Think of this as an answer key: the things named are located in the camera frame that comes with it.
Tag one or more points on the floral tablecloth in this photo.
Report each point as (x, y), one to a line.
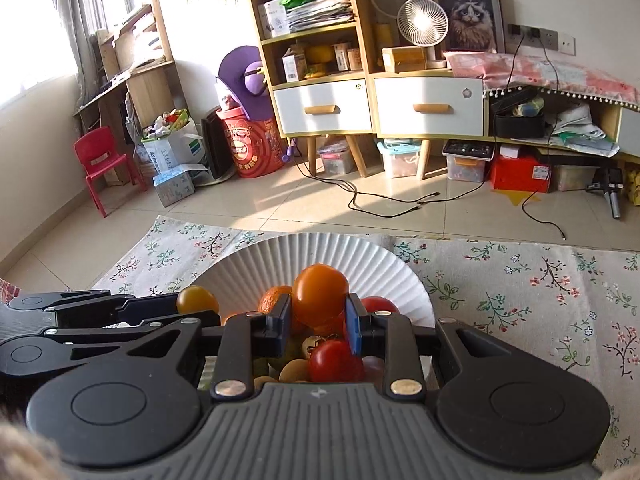
(525, 285)

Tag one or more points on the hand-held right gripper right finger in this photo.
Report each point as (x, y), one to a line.
(352, 322)

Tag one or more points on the red printed bucket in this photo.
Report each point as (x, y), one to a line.
(250, 147)

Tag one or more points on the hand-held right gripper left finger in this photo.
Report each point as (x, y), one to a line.
(282, 312)

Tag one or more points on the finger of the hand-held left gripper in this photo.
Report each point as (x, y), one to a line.
(100, 340)
(150, 303)

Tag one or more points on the wooden shelf with cardboard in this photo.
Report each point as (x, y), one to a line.
(145, 85)

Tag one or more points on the orange oval tomato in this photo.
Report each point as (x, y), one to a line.
(320, 300)

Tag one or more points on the red box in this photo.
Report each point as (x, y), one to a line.
(520, 172)

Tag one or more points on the white desk fan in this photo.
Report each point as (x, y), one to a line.
(422, 22)

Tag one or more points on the red plastic chair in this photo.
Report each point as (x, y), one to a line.
(100, 155)

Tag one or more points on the red tomato with stem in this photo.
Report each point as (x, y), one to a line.
(380, 305)

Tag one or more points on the sheer window curtain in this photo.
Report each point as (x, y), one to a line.
(85, 10)

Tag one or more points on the wall socket strip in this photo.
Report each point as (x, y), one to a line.
(547, 37)

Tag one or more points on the wooden cabinet with white drawers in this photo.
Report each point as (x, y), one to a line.
(430, 107)

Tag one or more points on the clear box with teal lid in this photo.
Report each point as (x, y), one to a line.
(400, 157)

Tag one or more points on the low wooden cabinet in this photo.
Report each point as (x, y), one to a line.
(630, 125)

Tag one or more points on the purple plush toy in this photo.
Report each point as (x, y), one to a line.
(240, 75)

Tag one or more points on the framed cat picture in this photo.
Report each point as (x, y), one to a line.
(470, 20)

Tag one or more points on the beige fuzzy clothing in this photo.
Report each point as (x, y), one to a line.
(25, 450)

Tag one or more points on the pink patterned cloth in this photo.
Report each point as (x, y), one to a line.
(550, 72)

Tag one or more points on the black heater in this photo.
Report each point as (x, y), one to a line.
(215, 145)

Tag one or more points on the black bag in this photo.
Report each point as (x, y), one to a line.
(517, 125)

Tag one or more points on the clear box with pink lid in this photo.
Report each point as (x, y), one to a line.
(337, 157)

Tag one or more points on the yellow round tomato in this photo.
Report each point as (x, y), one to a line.
(197, 300)

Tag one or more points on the clear box with black lid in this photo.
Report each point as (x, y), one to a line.
(465, 162)

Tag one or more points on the white box of toys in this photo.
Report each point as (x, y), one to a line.
(172, 147)

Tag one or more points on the beige round fruit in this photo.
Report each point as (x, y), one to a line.
(294, 371)

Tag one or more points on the orange tangerine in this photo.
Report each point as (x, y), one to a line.
(272, 300)

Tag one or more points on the light blue tissue box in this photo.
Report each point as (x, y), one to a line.
(174, 187)

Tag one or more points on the black hand tool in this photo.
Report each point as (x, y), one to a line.
(612, 190)

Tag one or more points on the white ribbed plate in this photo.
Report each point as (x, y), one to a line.
(320, 250)

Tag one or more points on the brown longan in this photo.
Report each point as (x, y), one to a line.
(310, 346)

